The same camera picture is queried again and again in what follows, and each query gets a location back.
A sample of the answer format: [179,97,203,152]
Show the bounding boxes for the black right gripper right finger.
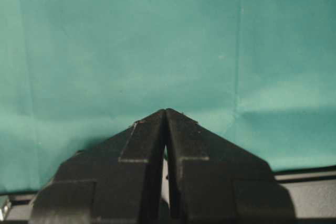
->
[166,109,297,223]

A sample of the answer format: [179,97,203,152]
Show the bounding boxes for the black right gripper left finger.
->
[29,110,165,223]

